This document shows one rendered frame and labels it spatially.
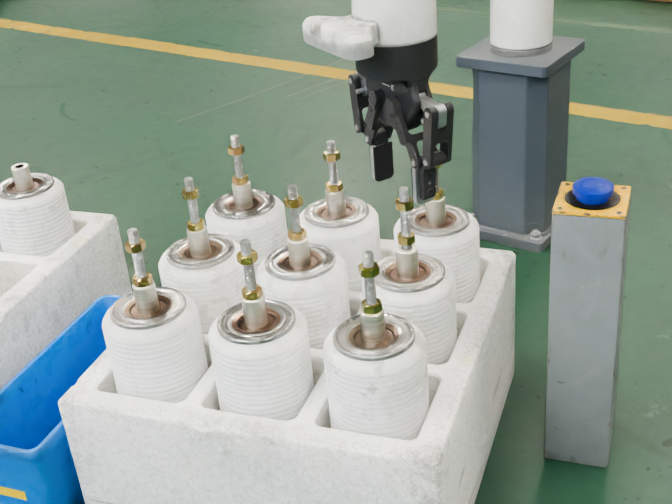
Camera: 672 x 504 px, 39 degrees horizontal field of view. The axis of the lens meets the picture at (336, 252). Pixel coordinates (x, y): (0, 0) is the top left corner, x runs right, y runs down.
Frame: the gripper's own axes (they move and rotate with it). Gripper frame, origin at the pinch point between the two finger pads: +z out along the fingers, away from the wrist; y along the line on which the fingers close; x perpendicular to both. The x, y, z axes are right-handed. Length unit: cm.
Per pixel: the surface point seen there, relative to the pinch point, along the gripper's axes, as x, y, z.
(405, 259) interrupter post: 0.7, -0.9, 8.5
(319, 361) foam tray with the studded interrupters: 10.2, 1.7, 18.2
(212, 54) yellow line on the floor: -51, 163, 36
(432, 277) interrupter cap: -1.2, -2.7, 10.4
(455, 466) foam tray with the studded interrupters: 5.3, -14.4, 23.3
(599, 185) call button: -16.9, -9.3, 2.8
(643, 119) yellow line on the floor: -96, 55, 36
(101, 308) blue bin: 22, 38, 25
